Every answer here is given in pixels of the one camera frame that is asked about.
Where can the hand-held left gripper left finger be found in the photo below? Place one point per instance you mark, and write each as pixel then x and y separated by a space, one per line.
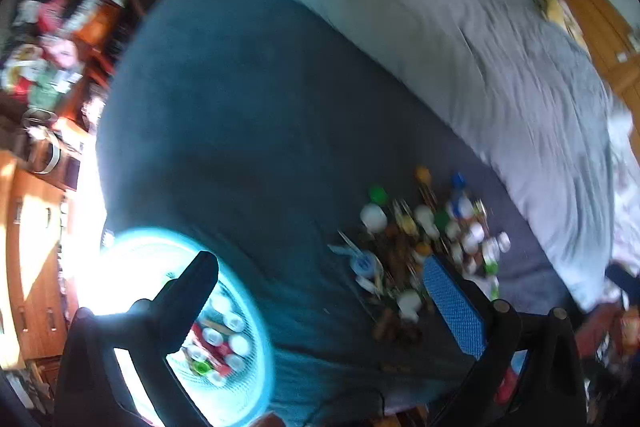
pixel 197 282

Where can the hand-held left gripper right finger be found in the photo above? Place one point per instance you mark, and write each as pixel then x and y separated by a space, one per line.
pixel 450 302

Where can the layer of sorted bottle caps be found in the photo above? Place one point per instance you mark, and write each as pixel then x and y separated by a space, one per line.
pixel 220 347

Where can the heap of mixed bottle caps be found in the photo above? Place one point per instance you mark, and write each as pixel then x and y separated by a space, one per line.
pixel 425 217

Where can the light blue perforated plastic basket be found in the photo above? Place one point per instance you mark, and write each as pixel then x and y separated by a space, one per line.
pixel 265 357

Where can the teal blanket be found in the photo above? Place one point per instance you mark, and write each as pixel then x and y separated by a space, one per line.
pixel 250 132

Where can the wooden dresser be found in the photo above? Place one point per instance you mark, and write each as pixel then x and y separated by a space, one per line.
pixel 35 232

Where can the reddish wooden side table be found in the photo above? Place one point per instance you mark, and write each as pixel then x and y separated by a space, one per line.
pixel 97 62

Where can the grey quilt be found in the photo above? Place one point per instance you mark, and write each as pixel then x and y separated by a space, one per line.
pixel 475 57

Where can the pink bag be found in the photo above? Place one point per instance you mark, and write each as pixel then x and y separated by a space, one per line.
pixel 62 52

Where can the orange basket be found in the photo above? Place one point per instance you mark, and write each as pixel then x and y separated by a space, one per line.
pixel 100 24

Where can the orange wooden headboard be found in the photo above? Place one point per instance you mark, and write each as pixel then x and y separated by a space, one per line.
pixel 595 27

